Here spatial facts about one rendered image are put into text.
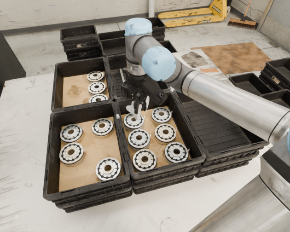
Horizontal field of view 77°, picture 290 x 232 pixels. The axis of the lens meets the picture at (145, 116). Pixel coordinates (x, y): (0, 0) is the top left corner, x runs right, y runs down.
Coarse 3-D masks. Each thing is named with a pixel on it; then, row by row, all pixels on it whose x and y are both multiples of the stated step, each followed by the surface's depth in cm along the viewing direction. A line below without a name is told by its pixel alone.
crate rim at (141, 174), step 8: (176, 104) 87; (120, 112) 84; (120, 120) 81; (184, 120) 81; (192, 136) 76; (128, 152) 71; (200, 152) 71; (128, 160) 69; (192, 160) 69; (200, 160) 69; (152, 168) 67; (160, 168) 67; (168, 168) 67; (176, 168) 69; (136, 176) 65; (144, 176) 67
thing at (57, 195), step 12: (72, 108) 86; (84, 108) 86; (48, 132) 77; (120, 132) 77; (48, 144) 73; (120, 144) 73; (48, 156) 70; (48, 168) 67; (48, 180) 64; (108, 180) 64; (120, 180) 64; (60, 192) 61; (72, 192) 61
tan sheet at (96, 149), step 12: (84, 132) 89; (84, 144) 85; (96, 144) 85; (108, 144) 85; (96, 156) 81; (108, 156) 81; (120, 156) 81; (60, 168) 77; (72, 168) 77; (84, 168) 77; (108, 168) 77; (60, 180) 74; (72, 180) 74; (84, 180) 74; (96, 180) 74
